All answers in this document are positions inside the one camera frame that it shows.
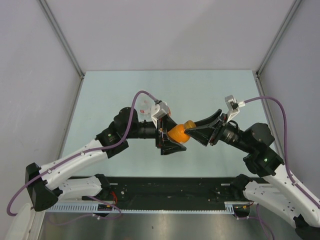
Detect small orange juice bottle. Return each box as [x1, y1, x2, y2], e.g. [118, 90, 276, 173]
[167, 123, 190, 145]

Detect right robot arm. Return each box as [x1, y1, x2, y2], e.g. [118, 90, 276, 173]
[185, 110, 320, 240]

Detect amber juice bottle cap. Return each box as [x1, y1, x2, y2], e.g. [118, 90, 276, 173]
[184, 120, 197, 130]

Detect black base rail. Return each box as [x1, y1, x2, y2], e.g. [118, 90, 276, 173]
[67, 176, 276, 211]

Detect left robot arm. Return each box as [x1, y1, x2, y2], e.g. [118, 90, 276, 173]
[25, 102, 195, 212]

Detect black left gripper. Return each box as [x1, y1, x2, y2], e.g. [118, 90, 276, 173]
[123, 113, 186, 155]

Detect grey slotted cable duct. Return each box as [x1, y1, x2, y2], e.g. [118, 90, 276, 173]
[46, 201, 252, 215]

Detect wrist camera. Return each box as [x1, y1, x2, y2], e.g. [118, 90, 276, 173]
[225, 95, 246, 123]
[150, 101, 168, 127]

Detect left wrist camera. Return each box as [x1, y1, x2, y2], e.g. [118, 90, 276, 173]
[150, 101, 168, 127]

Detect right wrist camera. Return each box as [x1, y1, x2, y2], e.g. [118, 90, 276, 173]
[225, 95, 246, 123]

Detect tall orange tea bottle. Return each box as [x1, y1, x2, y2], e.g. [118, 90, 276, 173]
[166, 107, 171, 116]

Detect clear water bottle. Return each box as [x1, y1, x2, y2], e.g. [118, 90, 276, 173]
[135, 93, 152, 122]

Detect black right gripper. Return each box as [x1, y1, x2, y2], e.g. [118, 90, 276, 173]
[183, 109, 253, 153]

